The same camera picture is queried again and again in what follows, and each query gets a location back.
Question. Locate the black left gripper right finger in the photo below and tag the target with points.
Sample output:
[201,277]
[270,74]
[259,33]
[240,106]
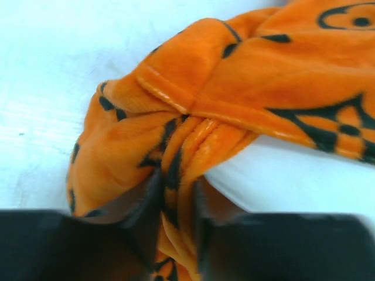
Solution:
[233,244]

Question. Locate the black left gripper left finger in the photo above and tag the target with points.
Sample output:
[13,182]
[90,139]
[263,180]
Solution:
[114,242]

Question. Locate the white pillow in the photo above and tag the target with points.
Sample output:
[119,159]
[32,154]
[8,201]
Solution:
[272,175]

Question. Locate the orange patterned plush pillowcase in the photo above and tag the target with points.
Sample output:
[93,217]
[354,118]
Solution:
[302,73]

